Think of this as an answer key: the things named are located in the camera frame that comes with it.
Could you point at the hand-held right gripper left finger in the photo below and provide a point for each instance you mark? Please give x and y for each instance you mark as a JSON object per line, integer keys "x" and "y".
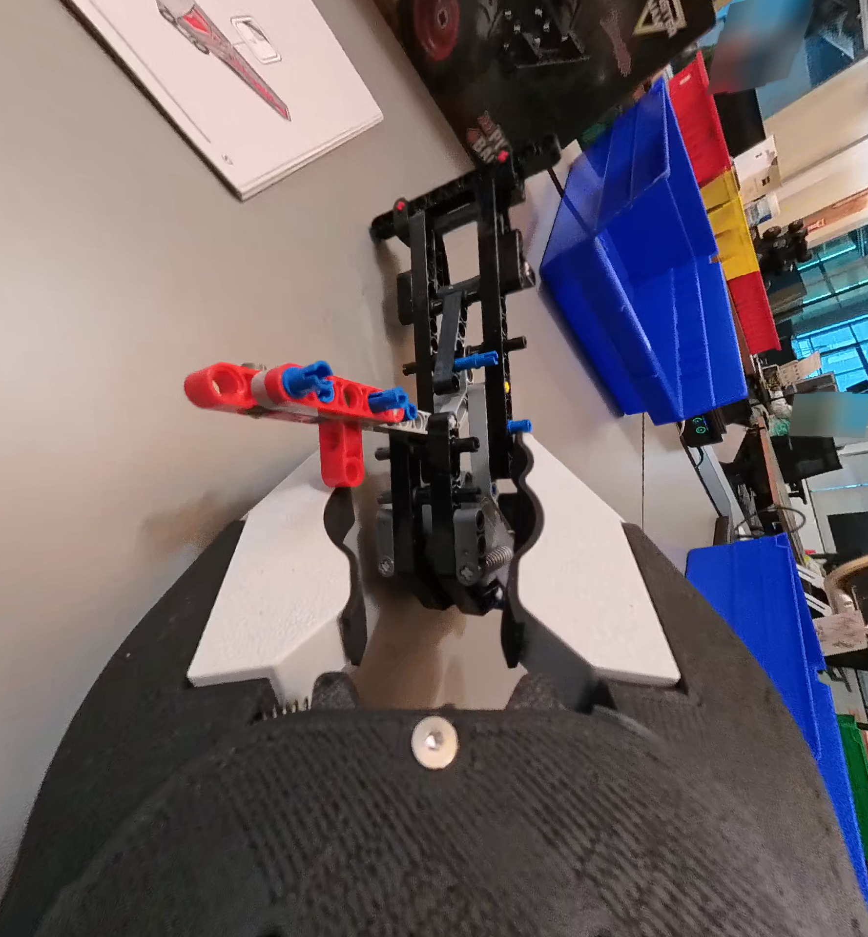
{"x": 273, "y": 585}

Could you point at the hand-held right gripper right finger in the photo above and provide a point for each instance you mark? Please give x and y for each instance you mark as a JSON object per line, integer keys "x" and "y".
{"x": 595, "y": 585}

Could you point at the red toy beam assembly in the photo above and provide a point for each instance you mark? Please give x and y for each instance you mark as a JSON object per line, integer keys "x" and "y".
{"x": 221, "y": 384}

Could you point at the black toy chassis assembly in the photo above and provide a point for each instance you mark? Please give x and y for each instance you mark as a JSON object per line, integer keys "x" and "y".
{"x": 492, "y": 293}

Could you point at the black desk height controller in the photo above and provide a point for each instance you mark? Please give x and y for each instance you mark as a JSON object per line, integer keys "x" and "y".
{"x": 705, "y": 430}

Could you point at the grey desk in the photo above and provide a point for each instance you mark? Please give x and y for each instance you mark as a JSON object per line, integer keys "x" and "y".
{"x": 112, "y": 329}

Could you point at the blue plastic bin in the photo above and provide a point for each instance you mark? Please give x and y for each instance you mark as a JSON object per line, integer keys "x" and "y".
{"x": 756, "y": 600}
{"x": 661, "y": 329}

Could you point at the red plastic bin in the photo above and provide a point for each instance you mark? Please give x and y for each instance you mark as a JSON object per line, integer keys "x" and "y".
{"x": 755, "y": 315}
{"x": 697, "y": 117}

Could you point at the green plastic bin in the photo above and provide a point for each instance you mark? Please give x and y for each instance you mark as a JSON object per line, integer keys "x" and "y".
{"x": 864, "y": 790}

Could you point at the row of yellow plastic bins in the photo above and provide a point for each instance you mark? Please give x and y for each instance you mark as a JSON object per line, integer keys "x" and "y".
{"x": 730, "y": 227}

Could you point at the white instruction booklet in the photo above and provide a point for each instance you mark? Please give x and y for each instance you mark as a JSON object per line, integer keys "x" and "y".
{"x": 185, "y": 88}

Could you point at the black toy set box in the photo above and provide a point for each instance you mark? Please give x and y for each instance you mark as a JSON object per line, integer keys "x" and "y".
{"x": 551, "y": 73}

